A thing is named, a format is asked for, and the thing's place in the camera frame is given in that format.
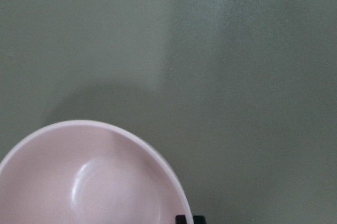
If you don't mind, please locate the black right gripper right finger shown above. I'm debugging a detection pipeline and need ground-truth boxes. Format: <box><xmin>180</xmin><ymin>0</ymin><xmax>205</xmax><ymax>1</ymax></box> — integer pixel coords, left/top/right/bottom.
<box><xmin>193</xmin><ymin>215</ymin><xmax>206</xmax><ymax>224</ymax></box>

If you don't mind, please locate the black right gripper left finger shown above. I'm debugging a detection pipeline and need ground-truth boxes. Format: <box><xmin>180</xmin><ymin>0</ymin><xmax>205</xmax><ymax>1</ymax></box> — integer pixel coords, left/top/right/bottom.
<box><xmin>175</xmin><ymin>215</ymin><xmax>186</xmax><ymax>224</ymax></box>

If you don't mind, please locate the small pink bowl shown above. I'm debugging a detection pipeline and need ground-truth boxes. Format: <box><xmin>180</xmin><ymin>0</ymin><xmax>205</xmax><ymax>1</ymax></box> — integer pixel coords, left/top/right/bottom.
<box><xmin>1</xmin><ymin>120</ymin><xmax>193</xmax><ymax>223</ymax></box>

